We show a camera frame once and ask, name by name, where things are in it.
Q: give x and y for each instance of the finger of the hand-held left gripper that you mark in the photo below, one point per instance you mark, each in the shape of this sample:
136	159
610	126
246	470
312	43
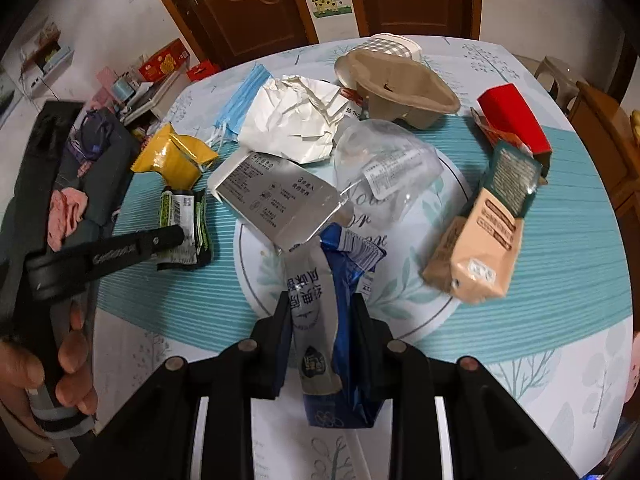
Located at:
130	249

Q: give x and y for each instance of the grey plastic stool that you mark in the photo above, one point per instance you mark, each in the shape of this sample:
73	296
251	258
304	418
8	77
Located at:
557	80

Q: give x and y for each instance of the blue white milk pouch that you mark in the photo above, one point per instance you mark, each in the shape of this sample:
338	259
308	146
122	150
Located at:
312	310

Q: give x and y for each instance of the white wall shelf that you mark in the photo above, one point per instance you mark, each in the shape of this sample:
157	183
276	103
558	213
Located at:
47	55

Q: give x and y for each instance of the small red gift box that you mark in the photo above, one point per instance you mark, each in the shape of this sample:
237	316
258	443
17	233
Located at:
202	70

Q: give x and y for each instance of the red cardboard box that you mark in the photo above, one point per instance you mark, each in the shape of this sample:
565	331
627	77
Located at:
510	110

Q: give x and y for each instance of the dark grey bag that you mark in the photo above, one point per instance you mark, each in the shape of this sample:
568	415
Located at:
107	170

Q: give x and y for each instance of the wooden cabinet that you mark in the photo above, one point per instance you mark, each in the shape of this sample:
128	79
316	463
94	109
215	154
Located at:
605	145

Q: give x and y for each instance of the brown pulp cup tray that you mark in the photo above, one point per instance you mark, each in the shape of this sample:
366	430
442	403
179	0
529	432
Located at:
400	85

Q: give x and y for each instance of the green black wrapper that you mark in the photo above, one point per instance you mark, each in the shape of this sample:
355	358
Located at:
186	210

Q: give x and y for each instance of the white low table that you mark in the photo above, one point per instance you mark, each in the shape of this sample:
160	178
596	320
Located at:
155	97

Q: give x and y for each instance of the red yellow gift box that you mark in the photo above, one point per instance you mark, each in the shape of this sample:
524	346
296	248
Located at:
165	57

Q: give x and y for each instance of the grey carton box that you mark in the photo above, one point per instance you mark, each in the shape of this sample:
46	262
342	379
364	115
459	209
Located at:
270	195

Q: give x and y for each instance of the light blue tape roll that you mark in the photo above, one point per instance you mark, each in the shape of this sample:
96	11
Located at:
124	89

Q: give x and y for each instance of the person's left hand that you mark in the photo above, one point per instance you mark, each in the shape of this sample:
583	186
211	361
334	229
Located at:
75	360

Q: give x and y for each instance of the yellow packet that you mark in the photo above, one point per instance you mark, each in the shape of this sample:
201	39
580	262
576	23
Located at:
170	160

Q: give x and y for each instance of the clear plastic bottle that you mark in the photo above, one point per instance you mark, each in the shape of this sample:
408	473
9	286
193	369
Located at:
385	160

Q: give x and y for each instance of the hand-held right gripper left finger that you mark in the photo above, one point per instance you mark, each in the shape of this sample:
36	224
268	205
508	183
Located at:
270	360

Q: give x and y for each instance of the pile of yellow fruits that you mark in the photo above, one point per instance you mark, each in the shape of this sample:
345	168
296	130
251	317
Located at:
636	125

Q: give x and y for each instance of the printed teal white tablecloth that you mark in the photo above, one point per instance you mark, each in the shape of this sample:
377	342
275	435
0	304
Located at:
550	260

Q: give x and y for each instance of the pink cloth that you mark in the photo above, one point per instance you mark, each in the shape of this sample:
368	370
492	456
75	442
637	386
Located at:
65	215

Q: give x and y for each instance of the white paper bag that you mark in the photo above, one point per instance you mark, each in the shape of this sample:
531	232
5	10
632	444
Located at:
285	120

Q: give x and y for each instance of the blue face mask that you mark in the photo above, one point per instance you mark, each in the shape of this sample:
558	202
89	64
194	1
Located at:
245	95

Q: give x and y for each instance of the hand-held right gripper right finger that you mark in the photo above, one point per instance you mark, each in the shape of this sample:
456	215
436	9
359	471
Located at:
372	355

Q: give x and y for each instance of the beige green drink carton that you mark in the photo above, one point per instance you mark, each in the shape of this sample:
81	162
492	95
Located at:
475	250

